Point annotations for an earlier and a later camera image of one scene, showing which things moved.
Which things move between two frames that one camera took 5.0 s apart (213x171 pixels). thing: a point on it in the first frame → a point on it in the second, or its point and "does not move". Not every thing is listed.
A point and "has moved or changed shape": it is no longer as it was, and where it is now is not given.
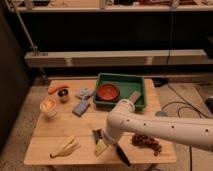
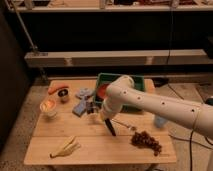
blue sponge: [81, 107] does not move
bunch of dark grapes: [150, 142] does not move
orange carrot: [58, 86] does not move
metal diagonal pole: [35, 47] does not move
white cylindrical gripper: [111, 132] → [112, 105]
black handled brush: [122, 154] has moved or changed shape
